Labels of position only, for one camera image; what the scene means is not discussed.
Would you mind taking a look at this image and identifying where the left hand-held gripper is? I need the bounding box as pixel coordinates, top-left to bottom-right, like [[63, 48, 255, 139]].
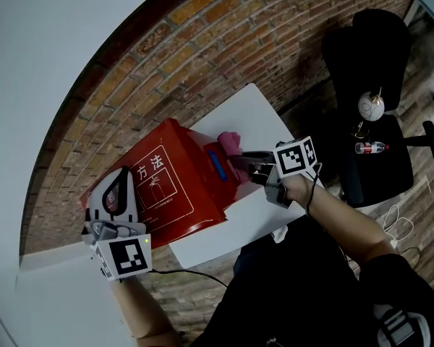
[[80, 165, 153, 283]]

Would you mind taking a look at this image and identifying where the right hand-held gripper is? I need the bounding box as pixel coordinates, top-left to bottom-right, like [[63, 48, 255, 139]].
[[232, 134, 319, 208]]

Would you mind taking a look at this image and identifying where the pink cloth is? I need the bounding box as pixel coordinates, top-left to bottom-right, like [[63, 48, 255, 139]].
[[216, 131, 254, 184]]

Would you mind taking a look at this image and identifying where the red fire extinguisher box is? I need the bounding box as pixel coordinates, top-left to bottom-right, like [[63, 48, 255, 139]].
[[78, 117, 256, 249]]

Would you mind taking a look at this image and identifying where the person's right forearm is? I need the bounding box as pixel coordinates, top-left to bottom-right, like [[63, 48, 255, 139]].
[[285, 175, 401, 267]]

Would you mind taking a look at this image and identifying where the person's left forearm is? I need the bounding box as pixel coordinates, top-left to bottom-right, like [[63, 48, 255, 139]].
[[110, 276, 182, 347]]

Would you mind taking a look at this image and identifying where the person's right hand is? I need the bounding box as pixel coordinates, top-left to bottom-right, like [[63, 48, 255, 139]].
[[286, 173, 316, 209]]

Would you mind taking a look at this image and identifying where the gold ornament stand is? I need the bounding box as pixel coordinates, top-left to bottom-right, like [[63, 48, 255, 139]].
[[350, 120, 370, 139]]

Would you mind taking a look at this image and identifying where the plastic bottle with red label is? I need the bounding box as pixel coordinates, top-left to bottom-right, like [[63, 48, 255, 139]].
[[354, 141, 391, 155]]

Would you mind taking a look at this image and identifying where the white round ornament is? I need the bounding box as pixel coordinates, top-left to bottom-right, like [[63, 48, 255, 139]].
[[357, 87, 385, 122]]

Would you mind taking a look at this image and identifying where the person's dark shirt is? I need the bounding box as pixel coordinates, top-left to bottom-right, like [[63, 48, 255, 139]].
[[190, 215, 434, 347]]

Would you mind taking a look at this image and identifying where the black office chair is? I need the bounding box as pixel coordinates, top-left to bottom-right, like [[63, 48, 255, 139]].
[[320, 8, 434, 209]]

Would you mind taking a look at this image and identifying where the person's grey white shoe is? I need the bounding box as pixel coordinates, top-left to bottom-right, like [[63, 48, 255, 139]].
[[374, 304, 433, 347]]

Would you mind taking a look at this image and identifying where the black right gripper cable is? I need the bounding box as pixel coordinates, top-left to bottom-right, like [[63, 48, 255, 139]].
[[305, 163, 359, 270]]

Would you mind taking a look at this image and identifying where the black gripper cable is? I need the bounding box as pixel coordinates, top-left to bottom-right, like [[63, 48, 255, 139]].
[[146, 267, 229, 288], [305, 163, 359, 270]]

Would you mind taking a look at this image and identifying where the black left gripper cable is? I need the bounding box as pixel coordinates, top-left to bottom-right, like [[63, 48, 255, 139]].
[[146, 267, 229, 288]]

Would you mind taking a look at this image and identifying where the white floor cable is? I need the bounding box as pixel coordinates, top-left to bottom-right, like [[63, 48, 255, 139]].
[[381, 204, 415, 249]]

